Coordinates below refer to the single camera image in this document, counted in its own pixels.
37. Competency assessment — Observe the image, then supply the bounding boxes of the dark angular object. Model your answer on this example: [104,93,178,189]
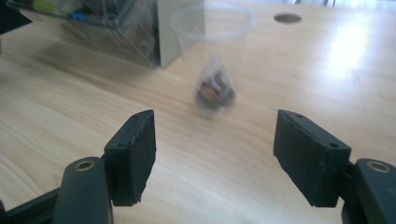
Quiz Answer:
[0,0,34,35]

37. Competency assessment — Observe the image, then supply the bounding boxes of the yellow-green item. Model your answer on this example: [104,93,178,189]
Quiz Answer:
[32,0,64,14]

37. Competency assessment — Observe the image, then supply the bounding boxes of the grey round desk grommet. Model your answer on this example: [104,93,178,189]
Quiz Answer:
[273,12,304,25]

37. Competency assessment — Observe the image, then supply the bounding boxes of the small blue item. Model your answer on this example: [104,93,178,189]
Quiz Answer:
[72,11,88,23]

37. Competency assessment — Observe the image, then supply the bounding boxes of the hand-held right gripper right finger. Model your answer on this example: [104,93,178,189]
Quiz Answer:
[273,108,352,208]

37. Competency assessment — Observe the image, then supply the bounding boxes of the clear plastic cup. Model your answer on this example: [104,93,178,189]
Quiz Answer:
[170,2,257,115]

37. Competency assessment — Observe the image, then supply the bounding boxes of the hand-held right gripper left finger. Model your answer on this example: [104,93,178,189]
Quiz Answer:
[103,108,158,207]

